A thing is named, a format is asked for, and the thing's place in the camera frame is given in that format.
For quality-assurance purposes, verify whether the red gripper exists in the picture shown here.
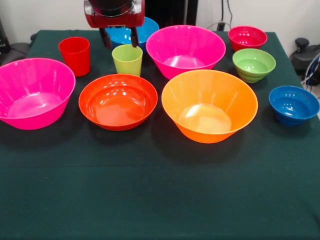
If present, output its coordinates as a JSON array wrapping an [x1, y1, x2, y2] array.
[[83, 0, 146, 50]]

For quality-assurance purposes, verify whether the green cup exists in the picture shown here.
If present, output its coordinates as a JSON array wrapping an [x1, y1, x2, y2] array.
[[111, 44, 144, 77]]

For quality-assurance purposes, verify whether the light blue bowl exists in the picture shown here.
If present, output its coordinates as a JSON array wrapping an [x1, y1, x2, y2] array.
[[104, 16, 160, 53]]

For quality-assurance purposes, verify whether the red cup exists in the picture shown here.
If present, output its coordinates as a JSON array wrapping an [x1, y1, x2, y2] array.
[[58, 36, 91, 78]]

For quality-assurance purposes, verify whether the large pink bowl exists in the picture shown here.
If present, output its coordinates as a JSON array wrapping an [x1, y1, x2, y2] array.
[[145, 24, 227, 80], [0, 57, 77, 131]]

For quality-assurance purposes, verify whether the orange-red bowl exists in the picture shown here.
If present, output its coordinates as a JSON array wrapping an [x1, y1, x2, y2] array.
[[78, 73, 159, 132]]

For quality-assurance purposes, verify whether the large orange bowl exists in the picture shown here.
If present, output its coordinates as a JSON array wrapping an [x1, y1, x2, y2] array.
[[161, 69, 259, 144]]

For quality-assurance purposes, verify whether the small crimson bowl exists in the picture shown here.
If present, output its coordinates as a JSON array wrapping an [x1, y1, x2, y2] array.
[[227, 25, 268, 52]]

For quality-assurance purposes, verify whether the small green bowl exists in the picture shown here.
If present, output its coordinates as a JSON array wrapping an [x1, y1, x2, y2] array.
[[232, 48, 277, 84]]

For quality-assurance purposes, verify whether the dark green tablecloth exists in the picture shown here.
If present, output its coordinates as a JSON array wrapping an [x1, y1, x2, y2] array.
[[0, 29, 320, 240]]

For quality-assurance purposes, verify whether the small dark blue bowl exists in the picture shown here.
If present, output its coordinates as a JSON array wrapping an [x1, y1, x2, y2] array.
[[268, 85, 320, 127]]

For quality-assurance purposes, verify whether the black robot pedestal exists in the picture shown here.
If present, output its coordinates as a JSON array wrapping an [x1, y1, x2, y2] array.
[[144, 0, 200, 29]]

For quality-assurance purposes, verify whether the black cable with plug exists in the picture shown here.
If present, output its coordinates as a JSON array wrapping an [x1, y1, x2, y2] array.
[[216, 0, 234, 31]]

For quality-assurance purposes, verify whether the tangle of cables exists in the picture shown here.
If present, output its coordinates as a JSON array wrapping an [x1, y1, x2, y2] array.
[[299, 54, 320, 87]]

